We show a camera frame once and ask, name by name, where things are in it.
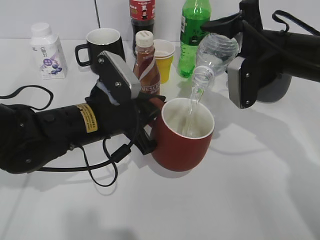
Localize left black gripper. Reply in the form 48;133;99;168
84;86;166;156

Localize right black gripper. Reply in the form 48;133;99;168
201;0;278;83

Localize clear water bottle green label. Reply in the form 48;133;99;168
190;33;239;101

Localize red-brown ceramic mug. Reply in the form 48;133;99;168
149;97;215;172

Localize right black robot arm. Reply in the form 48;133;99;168
201;0;320;82

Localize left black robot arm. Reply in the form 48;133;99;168
0;87;166;174

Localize dark grey round mug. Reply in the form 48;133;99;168
257;74;292;103

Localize green soda bottle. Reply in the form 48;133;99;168
178;0;212;78

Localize brown Nescafe coffee bottle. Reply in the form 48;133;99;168
133;30;160;95

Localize yellow plastic cup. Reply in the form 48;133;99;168
155;55;174;84

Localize white paper cup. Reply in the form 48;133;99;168
153;39;176;59

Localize cola bottle red label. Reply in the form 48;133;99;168
129;0;156;57

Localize white blueberry yogurt bottle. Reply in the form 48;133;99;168
30;22;68;80

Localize left black cable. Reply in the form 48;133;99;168
0;85;138;188

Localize black cable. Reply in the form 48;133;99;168
0;85;138;188
271;9;320;37

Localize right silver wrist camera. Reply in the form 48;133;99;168
227;56;261;109

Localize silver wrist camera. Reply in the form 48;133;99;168
95;50;141;106
227;56;261;109

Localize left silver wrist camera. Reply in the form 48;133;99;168
95;50;141;106

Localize right black cable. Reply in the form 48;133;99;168
271;9;320;37

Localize black mug with handle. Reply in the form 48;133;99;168
74;28;126;74

